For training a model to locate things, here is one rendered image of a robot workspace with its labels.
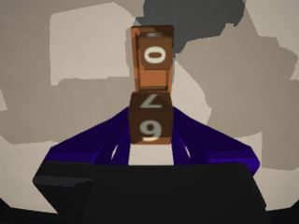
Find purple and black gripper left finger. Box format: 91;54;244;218
42;106;131;165

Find brown wooden tray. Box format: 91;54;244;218
131;25;174;94

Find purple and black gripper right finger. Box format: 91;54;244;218
171;106;260;176

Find brown number cube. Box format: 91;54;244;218
128;91;174;145
137;33;172;70

